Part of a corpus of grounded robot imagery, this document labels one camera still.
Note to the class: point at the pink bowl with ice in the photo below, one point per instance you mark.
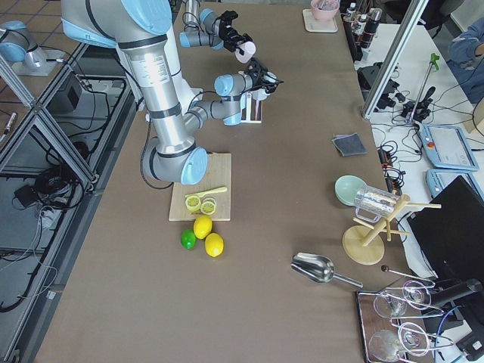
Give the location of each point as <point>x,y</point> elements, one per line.
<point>324,10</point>

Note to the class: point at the wooden cutting board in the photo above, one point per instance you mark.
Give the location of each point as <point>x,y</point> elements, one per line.
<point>218,174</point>

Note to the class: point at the wooden mug tree stand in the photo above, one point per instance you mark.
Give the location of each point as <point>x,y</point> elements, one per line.
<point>363,243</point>

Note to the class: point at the white wire cup rack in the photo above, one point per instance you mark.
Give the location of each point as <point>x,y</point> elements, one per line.
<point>251,107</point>

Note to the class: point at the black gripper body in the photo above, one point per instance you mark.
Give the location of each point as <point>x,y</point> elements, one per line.
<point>229,35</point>
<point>260,78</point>

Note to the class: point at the lemon slice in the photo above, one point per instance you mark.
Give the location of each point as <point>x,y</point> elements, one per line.
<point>208,206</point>
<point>192,203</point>

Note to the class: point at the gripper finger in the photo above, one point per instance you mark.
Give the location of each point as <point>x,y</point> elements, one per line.
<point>241,39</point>
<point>271,79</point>
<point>264,92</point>
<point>234,47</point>

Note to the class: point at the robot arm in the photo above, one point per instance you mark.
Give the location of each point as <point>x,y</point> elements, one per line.
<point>142,33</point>
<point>207,28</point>

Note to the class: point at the green lime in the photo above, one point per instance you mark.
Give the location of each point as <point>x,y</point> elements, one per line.
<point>188,239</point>

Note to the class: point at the wine glass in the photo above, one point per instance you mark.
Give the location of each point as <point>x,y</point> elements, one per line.
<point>413,339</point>
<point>416,294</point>

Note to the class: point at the metal scoop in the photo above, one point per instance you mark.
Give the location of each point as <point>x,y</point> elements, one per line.
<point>319,269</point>

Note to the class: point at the pink plastic cup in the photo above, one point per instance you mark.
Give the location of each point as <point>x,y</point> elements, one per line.
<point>245,51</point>

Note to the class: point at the blue teach pendant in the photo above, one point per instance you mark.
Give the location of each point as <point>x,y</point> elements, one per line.
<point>439,179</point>
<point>446,147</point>

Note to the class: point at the beige plastic tray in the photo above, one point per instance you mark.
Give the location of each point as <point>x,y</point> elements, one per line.
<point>313,25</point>

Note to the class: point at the clear glass pitcher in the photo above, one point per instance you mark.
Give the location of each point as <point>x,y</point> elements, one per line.
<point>373,203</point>

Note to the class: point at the whole yellow lemon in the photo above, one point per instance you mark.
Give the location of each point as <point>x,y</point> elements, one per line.
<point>214,245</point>
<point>203,226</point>

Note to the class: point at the yellow plastic knife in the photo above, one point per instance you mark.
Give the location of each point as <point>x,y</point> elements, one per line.
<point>201,194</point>

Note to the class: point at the grey folded cloth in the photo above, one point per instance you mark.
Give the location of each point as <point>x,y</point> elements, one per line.
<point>349,145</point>

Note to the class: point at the black monitor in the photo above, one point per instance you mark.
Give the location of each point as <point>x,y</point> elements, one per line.
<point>451,237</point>

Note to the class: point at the green bowl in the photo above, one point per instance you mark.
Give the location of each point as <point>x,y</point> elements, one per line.
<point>346,187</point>

